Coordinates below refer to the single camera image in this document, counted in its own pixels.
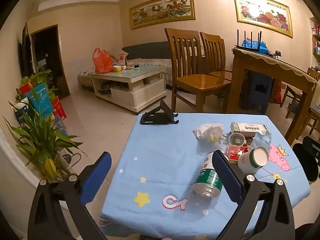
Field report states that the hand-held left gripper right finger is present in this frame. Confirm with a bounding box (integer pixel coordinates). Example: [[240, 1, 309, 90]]
[[212, 150, 296, 240]]

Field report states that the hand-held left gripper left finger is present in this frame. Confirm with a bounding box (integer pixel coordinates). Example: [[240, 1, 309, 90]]
[[27, 151, 112, 240]]

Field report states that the green label plastic water bottle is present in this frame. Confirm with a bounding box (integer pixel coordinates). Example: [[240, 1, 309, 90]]
[[187, 152, 223, 210]]

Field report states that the black trash bin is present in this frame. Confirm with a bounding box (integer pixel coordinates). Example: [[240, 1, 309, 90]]
[[292, 136, 320, 183]]

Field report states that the green and white paper cup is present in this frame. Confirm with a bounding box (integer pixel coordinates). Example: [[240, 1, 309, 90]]
[[237, 146, 270, 175]]

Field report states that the small clear plastic bottle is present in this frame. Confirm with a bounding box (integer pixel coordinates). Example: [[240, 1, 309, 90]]
[[219, 134, 229, 154]]

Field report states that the clear plastic cup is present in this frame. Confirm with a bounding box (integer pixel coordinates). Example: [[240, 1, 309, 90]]
[[228, 132, 247, 153]]

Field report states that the crumpled white paper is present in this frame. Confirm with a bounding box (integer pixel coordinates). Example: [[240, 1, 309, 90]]
[[192, 123, 225, 143]]

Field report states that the blue and white wrapper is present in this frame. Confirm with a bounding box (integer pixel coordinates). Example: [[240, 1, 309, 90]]
[[249, 130, 272, 153]]

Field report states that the green and white carton box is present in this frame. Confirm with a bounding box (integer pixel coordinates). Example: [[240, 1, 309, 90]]
[[230, 122, 268, 137]]

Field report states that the large green potted plant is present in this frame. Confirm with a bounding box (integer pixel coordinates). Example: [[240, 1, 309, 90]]
[[2, 85, 84, 183]]

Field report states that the blue cartoon printed tablecloth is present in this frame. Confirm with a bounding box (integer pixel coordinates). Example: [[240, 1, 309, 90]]
[[99, 112, 312, 239]]

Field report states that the red gift box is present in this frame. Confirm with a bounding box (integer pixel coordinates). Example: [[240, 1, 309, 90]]
[[51, 96, 67, 120]]

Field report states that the black phone stand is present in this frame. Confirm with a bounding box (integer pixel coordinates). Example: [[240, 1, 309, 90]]
[[139, 99, 179, 125]]

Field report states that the blue plastic stool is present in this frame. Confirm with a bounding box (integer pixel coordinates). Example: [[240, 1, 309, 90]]
[[241, 70, 273, 113]]

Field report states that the blue gift box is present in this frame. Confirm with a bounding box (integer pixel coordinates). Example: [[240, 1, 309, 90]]
[[25, 84, 54, 119]]

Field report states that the red bag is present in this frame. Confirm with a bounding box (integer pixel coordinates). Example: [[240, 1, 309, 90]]
[[271, 80, 283, 104]]

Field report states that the dark blue milk carton box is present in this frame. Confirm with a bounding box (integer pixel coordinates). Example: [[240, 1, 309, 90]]
[[14, 102, 30, 130]]

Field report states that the wooden dining table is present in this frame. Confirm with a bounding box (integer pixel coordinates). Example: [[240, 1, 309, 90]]
[[226, 47, 318, 145]]

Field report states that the wooden dining chair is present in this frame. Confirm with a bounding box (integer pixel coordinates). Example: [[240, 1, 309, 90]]
[[199, 32, 234, 80], [280, 67, 320, 119], [164, 27, 232, 113]]

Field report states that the white glass coffee table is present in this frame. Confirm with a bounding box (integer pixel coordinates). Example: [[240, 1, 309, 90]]
[[90, 65, 167, 115]]

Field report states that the orange plastic bag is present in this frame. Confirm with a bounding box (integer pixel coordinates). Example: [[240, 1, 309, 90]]
[[92, 47, 114, 74]]

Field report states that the small leafy potted plant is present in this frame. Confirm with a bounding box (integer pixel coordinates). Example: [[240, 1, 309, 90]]
[[16, 69, 57, 100]]

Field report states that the lace table cover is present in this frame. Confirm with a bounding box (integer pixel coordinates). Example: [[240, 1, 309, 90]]
[[232, 45, 318, 82]]

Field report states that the dark wooden doorway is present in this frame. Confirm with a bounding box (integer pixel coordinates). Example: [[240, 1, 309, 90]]
[[30, 24, 71, 99]]

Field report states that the black router with antennas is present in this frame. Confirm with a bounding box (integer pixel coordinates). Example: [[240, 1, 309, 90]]
[[234, 29, 270, 54]]

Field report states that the blue plastic bag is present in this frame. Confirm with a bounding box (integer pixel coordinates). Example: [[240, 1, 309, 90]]
[[241, 39, 270, 53]]

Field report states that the sofa with dark cushion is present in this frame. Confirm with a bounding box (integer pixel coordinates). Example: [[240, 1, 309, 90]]
[[79, 41, 175, 90]]

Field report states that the framed flower painting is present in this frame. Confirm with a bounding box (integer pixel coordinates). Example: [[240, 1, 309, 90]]
[[233, 0, 293, 38]]

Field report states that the framed horse painting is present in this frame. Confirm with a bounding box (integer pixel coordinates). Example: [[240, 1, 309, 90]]
[[129, 0, 196, 30]]

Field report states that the black power cable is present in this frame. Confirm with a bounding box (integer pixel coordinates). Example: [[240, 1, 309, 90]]
[[62, 152, 82, 164]]

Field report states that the wall television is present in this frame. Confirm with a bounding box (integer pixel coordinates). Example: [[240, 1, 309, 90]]
[[18, 22, 33, 79]]

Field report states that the wall shelf with items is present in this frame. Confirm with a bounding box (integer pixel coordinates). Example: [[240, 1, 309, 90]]
[[310, 17, 320, 63]]

